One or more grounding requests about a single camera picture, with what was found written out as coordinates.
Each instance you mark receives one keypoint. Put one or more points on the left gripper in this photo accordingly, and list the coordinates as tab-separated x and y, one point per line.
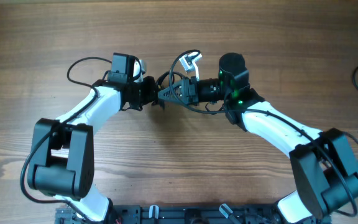
150	90

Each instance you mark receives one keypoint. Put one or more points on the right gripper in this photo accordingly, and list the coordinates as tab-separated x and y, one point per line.
190	91

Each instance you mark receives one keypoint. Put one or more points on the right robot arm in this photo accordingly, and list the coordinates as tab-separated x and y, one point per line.
324	166

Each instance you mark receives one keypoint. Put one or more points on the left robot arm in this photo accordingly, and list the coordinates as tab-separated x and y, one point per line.
60	166

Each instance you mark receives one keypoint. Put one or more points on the left grey rail clip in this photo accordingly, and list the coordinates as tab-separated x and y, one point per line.
154	212

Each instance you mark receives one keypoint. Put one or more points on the grey rail clip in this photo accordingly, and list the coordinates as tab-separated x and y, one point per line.
225	210
154	212

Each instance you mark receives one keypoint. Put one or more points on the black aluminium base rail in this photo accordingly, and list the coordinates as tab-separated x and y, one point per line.
250	213

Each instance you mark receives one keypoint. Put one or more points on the right grey rail clip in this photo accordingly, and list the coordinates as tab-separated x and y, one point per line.
225	210

